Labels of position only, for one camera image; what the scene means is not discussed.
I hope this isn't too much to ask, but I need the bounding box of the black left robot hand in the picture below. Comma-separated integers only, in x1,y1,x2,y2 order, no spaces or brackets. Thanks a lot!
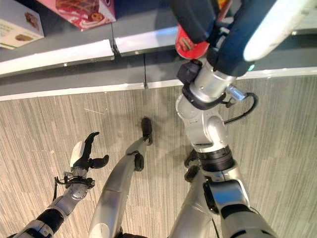
69,131,109,170

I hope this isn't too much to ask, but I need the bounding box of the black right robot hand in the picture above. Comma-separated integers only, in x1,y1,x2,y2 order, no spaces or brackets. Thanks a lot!
169,0,317,77

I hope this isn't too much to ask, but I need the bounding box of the red snack can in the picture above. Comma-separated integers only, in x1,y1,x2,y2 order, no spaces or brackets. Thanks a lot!
174,0,233,61

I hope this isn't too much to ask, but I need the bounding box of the silver left robot leg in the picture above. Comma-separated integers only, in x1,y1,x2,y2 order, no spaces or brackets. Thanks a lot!
88,117,153,238

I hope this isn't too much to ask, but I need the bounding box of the silver robot leg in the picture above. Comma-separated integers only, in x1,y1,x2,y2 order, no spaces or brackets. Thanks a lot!
88,117,153,238
167,149,218,238

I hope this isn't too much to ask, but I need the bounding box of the grey shelf unit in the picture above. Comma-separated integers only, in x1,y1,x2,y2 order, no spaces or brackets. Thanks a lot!
0,0,317,102

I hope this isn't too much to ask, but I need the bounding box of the silver right robot leg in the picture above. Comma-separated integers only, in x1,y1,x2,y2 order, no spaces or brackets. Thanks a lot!
167,149,218,238

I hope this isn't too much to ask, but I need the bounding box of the pink cake box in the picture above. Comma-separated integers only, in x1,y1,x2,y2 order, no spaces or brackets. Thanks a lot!
37,0,116,32

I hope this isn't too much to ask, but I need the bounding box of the white snack box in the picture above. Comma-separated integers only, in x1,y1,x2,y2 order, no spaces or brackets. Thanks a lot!
0,0,45,50

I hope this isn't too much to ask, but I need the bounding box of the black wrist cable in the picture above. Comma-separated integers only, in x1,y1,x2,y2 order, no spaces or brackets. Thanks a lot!
221,92,259,124

